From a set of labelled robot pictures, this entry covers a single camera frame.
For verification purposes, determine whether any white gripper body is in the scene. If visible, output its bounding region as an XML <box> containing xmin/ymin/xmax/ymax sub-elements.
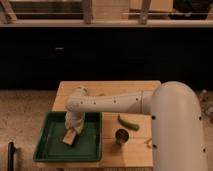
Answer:
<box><xmin>65</xmin><ymin>112</ymin><xmax>85</xmax><ymax>133</ymax></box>

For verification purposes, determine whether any wooden block eraser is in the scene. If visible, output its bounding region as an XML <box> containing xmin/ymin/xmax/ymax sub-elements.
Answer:
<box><xmin>63</xmin><ymin>129</ymin><xmax>77</xmax><ymax>145</ymax></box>

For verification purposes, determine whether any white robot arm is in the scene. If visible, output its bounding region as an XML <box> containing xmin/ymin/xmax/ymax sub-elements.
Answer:
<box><xmin>65</xmin><ymin>81</ymin><xmax>208</xmax><ymax>171</ymax></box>

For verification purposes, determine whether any green plastic tray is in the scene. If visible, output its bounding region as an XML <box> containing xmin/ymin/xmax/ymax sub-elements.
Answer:
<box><xmin>33</xmin><ymin>111</ymin><xmax>102</xmax><ymax>163</ymax></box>

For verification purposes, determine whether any dark metal cup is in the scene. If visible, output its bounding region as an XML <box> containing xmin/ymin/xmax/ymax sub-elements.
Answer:
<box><xmin>115</xmin><ymin>129</ymin><xmax>129</xmax><ymax>145</ymax></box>

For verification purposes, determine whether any green chili pepper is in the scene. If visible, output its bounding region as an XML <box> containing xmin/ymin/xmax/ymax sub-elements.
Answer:
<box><xmin>117</xmin><ymin>115</ymin><xmax>140</xmax><ymax>131</ymax></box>

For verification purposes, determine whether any black cabinet counter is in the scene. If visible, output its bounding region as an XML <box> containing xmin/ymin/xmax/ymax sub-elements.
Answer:
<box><xmin>0</xmin><ymin>27</ymin><xmax>213</xmax><ymax>90</ymax></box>

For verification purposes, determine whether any wooden shelf frame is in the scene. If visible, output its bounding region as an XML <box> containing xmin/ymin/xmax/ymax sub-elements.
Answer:
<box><xmin>0</xmin><ymin>0</ymin><xmax>213</xmax><ymax>28</ymax></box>

